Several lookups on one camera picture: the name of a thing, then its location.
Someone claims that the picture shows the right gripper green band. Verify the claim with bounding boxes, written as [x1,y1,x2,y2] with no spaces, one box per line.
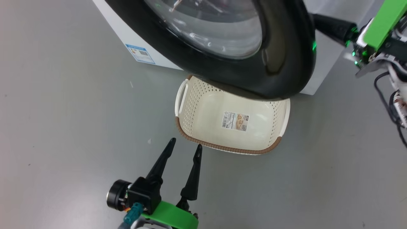
[310,0,407,78]

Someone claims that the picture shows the cream laundry basket brown rim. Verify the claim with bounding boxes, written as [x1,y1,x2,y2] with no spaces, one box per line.
[175,75,290,155]

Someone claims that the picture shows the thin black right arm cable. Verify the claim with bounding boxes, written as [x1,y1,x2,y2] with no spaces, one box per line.
[374,72,407,148]

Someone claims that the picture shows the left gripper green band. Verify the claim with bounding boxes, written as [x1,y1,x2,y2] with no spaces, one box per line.
[107,138,203,229]

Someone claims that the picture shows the teal cable connector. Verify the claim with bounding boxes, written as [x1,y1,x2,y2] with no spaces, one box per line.
[124,203,143,225]

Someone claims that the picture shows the white front-load washing machine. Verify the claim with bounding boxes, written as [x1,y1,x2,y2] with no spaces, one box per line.
[92,0,376,96]

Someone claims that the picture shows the blue bordered energy label sticker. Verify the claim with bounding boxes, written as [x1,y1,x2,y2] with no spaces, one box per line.
[126,44,155,64]

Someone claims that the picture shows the black round glass washer door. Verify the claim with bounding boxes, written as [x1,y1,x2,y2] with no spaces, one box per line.
[104,0,317,101]

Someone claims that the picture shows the printed basket label sticker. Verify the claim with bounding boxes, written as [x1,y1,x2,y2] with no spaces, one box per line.
[222,111,249,131]

